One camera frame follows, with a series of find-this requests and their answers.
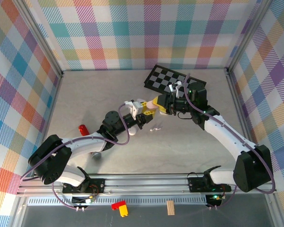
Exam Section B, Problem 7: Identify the black white checkerboard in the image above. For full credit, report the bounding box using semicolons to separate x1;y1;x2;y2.
143;64;207;94

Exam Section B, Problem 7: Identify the red glitter tube silver cap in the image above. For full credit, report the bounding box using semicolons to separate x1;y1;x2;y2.
78;124;103;159

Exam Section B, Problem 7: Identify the small circuit board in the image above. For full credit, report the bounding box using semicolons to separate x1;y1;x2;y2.
72;195;97;205
206;194;224;206

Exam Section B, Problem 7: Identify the long red toy brick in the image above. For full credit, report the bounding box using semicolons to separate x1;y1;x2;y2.
111;200;128;210

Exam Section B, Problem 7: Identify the yellow toy brick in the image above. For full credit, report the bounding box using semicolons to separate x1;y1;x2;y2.
119;204;129;218

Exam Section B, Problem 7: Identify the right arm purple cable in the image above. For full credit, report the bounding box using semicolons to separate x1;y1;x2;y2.
183;73;276;210

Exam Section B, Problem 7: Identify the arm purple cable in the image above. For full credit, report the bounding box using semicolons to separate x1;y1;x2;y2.
183;73;276;210
20;104;131;210

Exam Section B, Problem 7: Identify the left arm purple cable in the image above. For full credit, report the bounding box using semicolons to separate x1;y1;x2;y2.
20;104;131;210

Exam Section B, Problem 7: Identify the aluminium frame side rail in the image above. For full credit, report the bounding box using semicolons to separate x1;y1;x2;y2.
10;70;64;227
224;67;284;227

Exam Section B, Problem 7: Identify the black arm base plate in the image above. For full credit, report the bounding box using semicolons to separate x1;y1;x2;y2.
62;178;106;195
187;172;232;192

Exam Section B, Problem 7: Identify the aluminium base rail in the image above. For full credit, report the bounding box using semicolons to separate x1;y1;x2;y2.
15;173;277;196

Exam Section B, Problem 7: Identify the aluminium frame post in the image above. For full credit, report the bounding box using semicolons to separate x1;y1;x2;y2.
225;0;274;73
13;0;64;79

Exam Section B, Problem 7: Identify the slotted grey cable duct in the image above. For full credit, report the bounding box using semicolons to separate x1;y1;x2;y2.
27;198;210;206

